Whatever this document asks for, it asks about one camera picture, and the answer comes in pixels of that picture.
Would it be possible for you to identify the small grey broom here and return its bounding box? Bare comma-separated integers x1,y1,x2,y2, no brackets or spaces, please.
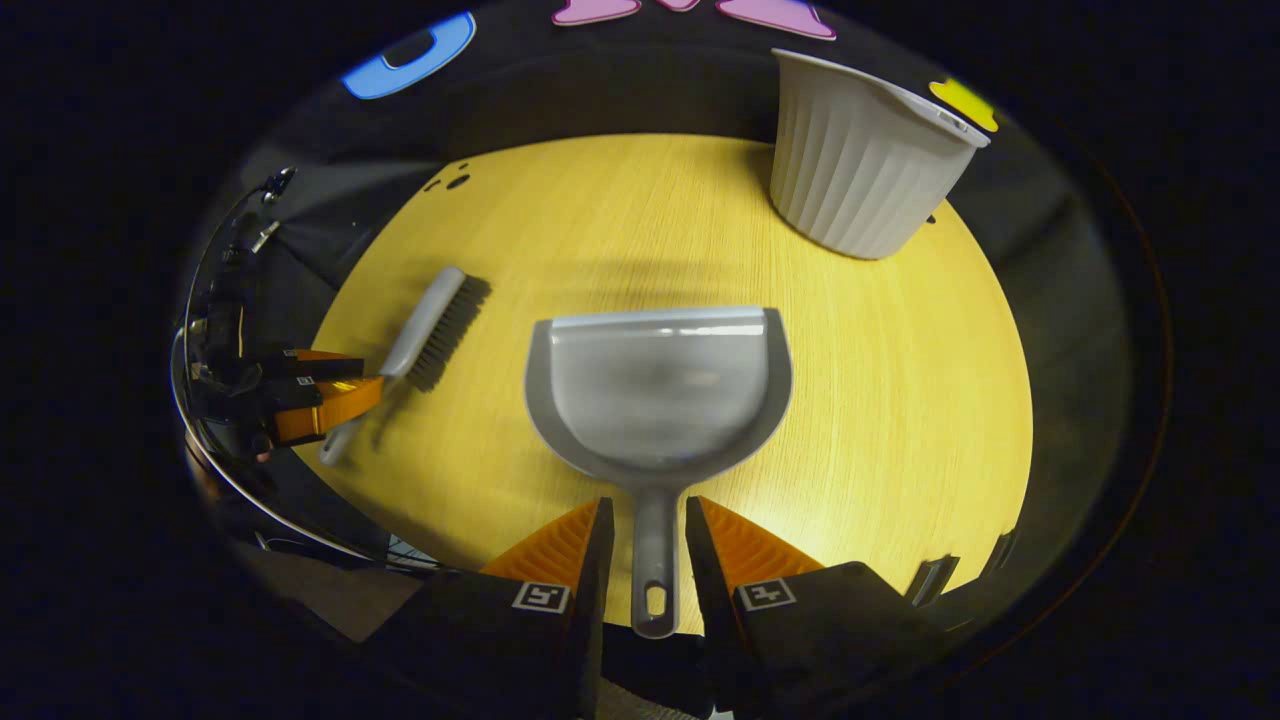
319,265,492,467

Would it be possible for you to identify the thin grey cable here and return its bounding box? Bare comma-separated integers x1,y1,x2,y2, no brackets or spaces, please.
168,320,446,573

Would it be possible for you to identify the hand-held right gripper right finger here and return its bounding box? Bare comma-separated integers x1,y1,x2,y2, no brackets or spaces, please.
685,495,946,720

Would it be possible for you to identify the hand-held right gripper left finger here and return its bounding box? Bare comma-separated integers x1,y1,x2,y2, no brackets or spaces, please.
385,497,616,720

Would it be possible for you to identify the black backdrop cloth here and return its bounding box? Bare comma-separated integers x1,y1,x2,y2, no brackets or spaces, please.
180,0,1136,641

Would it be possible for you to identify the white ribbed garbage bin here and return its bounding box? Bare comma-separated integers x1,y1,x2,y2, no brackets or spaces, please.
769,48,991,261

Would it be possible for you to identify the grey plastic dustpan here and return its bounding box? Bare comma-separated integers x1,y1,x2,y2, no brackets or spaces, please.
524,306,794,639

